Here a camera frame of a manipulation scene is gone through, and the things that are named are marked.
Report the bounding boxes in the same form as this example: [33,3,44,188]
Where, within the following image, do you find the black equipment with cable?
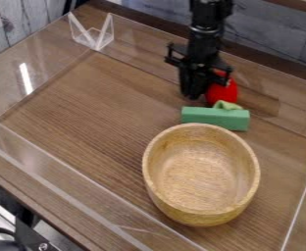
[0,217,61,251]

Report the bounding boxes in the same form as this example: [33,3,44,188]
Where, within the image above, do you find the clear acrylic tray enclosure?
[0,18,306,251]

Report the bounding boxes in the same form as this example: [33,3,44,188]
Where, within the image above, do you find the red plush strawberry fruit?
[205,77,238,107]

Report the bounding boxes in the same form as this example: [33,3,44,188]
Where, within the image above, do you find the green foam block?
[181,107,250,131]

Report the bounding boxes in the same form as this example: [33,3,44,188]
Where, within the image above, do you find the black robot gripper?
[165,28,233,100]

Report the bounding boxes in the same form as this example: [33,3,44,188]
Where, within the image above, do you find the wooden oval bowl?
[143,124,261,227]

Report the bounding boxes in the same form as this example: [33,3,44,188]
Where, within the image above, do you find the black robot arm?
[165,0,234,100]

